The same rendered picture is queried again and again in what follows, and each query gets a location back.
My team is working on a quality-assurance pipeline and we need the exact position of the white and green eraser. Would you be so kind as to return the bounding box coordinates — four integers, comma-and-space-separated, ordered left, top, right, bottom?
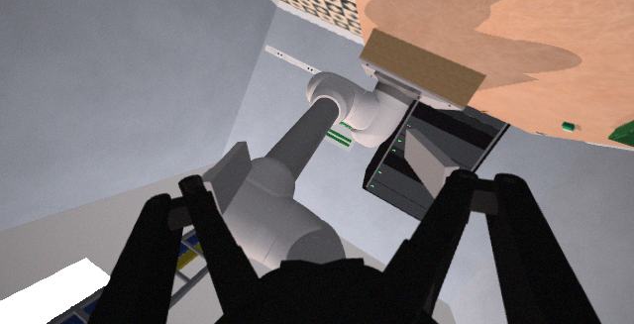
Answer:
562, 122, 576, 132

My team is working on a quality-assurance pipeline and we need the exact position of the green three-compartment bin rack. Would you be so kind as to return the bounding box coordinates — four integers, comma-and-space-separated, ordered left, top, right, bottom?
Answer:
607, 120, 634, 147

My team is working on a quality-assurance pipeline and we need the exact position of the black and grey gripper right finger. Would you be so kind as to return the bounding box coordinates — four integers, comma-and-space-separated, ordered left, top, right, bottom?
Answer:
347, 129, 601, 324

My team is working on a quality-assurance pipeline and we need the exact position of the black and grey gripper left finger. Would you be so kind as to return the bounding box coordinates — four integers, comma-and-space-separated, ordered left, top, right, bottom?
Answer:
87, 141, 286, 324

